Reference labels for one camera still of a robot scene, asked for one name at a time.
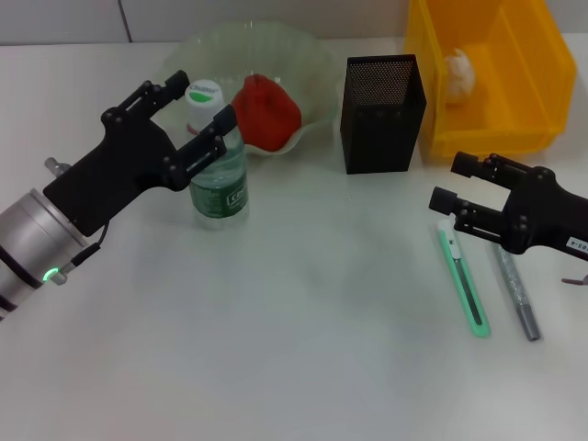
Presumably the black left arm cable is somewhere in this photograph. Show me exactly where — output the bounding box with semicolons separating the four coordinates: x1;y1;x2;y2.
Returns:
59;220;110;286

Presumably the black mesh pen holder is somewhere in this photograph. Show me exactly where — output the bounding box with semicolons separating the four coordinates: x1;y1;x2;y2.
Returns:
339;53;428;175

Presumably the red-orange fruit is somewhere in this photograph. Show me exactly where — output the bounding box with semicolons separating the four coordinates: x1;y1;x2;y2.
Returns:
231;73;303;153

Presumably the white paper ball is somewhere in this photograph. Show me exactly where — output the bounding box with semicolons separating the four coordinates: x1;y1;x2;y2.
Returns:
443;47;477;106

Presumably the grey pen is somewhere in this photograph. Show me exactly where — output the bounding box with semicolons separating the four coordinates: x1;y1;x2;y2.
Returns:
492;243;542;342

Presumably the clear green-label water bottle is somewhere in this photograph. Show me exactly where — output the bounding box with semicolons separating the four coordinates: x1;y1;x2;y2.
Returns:
184;78;252;231

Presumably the green glass fruit bowl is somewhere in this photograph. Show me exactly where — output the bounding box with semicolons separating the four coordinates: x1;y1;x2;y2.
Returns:
163;20;339;157

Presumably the green utility knife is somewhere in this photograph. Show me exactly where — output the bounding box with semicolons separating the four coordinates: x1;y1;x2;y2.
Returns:
436;219;492;339

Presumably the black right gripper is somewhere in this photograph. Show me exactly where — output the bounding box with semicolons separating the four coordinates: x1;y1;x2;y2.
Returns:
429;151;588;263

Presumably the yellow plastic storage bin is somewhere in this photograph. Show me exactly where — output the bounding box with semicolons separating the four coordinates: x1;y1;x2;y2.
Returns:
402;0;578;161

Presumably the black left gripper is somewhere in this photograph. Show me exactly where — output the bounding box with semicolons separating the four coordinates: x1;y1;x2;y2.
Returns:
43;70;238;238

